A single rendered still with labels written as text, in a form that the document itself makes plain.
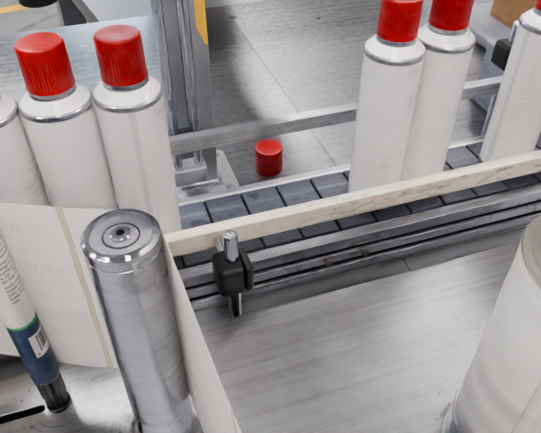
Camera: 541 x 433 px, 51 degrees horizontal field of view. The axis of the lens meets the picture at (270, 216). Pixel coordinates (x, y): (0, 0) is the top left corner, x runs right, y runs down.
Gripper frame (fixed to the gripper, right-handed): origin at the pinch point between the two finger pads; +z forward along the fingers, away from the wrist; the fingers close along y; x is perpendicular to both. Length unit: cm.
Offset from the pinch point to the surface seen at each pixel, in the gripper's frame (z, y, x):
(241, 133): 10.0, -3.2, -31.9
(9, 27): 117, -279, -45
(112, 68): 3.4, 1.8, -45.5
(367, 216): 13.7, 3.5, -19.2
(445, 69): -1.8, 2.2, -18.2
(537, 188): 7.4, 5.0, -1.3
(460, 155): 8.8, -2.4, -5.7
